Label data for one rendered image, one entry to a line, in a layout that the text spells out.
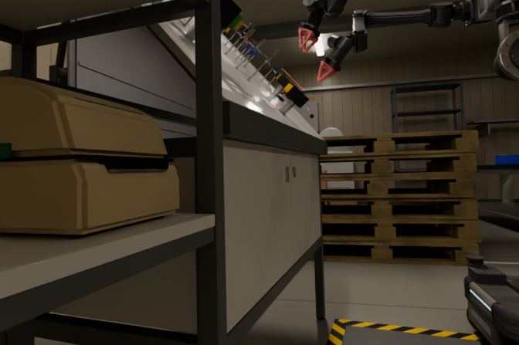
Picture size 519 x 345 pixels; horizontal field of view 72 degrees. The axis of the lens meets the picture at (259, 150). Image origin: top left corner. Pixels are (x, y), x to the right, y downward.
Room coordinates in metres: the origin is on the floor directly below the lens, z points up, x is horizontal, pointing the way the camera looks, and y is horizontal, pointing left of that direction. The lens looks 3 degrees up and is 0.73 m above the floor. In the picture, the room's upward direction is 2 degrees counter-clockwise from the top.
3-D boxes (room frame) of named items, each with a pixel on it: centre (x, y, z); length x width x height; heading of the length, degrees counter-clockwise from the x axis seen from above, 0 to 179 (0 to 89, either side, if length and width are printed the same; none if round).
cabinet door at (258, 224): (0.99, -0.01, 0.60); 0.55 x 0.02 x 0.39; 160
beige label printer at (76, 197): (0.52, 0.30, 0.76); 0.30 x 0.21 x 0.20; 74
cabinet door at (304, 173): (1.50, -0.19, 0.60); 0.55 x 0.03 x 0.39; 160
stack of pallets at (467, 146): (3.21, -1.04, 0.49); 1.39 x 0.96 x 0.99; 77
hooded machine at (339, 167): (6.83, -1.44, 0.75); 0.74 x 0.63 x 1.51; 77
